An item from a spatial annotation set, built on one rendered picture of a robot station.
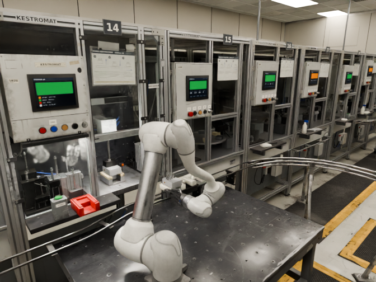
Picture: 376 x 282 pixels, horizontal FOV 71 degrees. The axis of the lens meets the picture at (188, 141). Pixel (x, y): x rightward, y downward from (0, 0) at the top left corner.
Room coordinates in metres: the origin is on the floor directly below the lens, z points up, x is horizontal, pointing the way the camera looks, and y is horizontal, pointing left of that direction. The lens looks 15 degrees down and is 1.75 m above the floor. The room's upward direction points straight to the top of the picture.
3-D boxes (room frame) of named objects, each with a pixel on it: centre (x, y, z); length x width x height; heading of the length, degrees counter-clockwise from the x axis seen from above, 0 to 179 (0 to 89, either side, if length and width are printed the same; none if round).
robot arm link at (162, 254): (1.16, 0.12, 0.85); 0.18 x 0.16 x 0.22; 62
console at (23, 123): (1.61, 0.85, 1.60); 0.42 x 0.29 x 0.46; 131
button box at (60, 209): (1.42, 0.76, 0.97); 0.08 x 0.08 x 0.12; 41
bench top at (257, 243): (1.55, -0.05, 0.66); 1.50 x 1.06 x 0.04; 131
